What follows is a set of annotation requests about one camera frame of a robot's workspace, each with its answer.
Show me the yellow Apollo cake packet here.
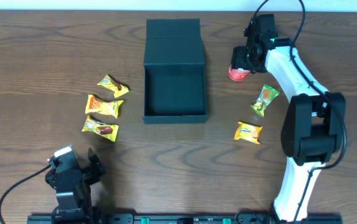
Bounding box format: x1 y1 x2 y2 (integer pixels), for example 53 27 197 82
82 116 120 142

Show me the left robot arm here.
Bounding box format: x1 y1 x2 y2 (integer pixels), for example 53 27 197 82
45 145 105 223

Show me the dark green open gift box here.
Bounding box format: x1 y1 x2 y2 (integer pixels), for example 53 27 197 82
143 19 208 124

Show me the orange-yellow biscuit packet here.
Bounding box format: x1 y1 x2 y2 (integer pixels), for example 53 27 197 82
234 121 263 144

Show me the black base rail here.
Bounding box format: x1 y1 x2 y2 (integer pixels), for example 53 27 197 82
27 213 343 224

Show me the red Pringles can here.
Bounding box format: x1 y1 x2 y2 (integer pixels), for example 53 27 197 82
228 65 250 82

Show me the green snack packet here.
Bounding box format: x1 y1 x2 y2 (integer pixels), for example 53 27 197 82
251 84 280 118

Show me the yellow peanut butter packet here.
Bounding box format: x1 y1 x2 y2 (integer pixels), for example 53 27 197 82
85 95 124 118

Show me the yellow chocolate cake packet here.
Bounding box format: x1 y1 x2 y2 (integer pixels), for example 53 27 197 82
97 74 130 98

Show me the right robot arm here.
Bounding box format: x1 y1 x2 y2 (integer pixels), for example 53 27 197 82
230 14 346 223

